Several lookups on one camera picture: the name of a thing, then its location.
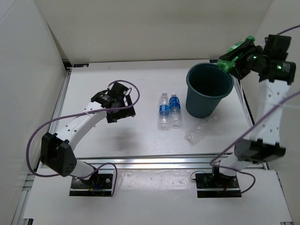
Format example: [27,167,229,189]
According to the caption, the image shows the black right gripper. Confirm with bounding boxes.
[219,39,267,81]

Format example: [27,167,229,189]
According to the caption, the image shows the green plastic bottle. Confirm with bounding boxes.
[217,35,255,72]

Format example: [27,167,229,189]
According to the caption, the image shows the clear bottle blue label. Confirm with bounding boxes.
[158,92,170,130]
[169,92,182,128]

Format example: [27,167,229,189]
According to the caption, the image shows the clear unlabelled plastic bottle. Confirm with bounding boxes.
[184,115,217,145]

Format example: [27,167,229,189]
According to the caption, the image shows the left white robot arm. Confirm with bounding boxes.
[41,90,135,188]

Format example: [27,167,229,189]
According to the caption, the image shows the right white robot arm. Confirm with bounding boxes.
[210,35,296,188]

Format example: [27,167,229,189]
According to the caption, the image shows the dark teal plastic bin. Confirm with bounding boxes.
[185,63,234,119]

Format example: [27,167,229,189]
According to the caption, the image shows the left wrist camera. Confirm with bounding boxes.
[107,82,129,101]

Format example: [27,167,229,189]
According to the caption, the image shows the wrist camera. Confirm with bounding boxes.
[107,82,129,101]
[263,35,292,60]

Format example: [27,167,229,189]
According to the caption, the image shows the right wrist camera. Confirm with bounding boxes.
[263,35,292,60]

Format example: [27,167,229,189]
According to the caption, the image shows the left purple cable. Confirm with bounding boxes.
[28,80,141,197]

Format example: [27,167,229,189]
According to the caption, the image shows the purple cable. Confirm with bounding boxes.
[210,24,300,194]
[28,80,141,197]

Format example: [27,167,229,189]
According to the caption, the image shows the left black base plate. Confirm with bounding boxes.
[69,170,115,197]

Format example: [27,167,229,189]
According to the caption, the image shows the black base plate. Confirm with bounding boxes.
[190,167,241,198]
[69,170,115,197]

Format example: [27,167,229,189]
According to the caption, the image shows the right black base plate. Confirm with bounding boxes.
[190,167,241,198]

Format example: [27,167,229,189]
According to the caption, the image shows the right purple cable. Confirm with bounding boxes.
[210,24,300,194]

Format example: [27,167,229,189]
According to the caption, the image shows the aluminium table frame rail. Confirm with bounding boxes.
[11,60,293,225]

